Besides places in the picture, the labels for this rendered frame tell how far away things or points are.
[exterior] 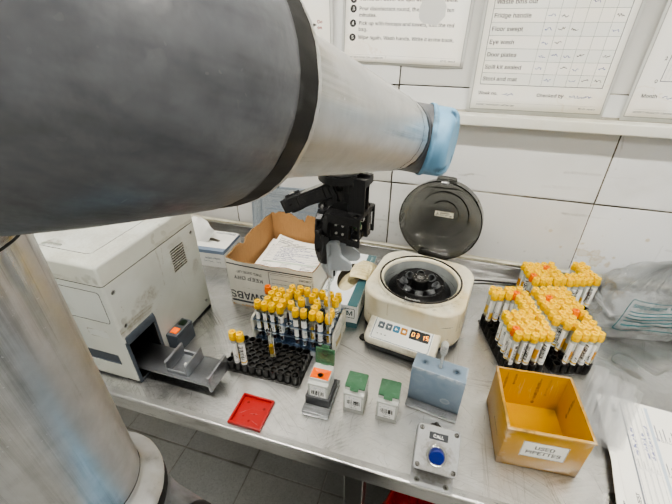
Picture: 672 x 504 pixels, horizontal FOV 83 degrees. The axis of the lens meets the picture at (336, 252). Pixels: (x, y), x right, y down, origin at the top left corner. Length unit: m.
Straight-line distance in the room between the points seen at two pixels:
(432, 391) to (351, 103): 0.67
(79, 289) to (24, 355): 0.58
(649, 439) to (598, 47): 0.78
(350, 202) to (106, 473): 0.45
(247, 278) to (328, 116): 0.84
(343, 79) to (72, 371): 0.23
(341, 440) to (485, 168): 0.75
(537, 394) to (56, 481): 0.76
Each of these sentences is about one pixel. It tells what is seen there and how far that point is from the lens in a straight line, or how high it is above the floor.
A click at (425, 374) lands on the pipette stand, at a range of 0.77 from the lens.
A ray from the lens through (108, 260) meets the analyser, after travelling 0.79.
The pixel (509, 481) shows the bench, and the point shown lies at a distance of 0.80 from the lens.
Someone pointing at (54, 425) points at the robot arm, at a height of 1.33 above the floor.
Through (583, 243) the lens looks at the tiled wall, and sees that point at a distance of 1.22.
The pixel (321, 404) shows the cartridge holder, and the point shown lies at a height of 0.90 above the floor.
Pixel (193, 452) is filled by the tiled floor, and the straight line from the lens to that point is 1.88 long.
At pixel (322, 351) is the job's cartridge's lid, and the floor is 0.98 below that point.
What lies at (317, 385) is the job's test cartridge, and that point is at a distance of 0.77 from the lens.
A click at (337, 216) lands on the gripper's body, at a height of 1.27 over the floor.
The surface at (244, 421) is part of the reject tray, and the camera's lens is 0.82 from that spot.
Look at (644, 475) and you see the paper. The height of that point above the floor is 0.89.
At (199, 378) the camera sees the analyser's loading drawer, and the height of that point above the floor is 0.92.
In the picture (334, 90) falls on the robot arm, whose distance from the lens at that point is 0.18.
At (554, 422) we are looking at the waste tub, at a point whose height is 0.88.
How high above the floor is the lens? 1.54
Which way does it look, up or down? 32 degrees down
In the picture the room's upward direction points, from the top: straight up
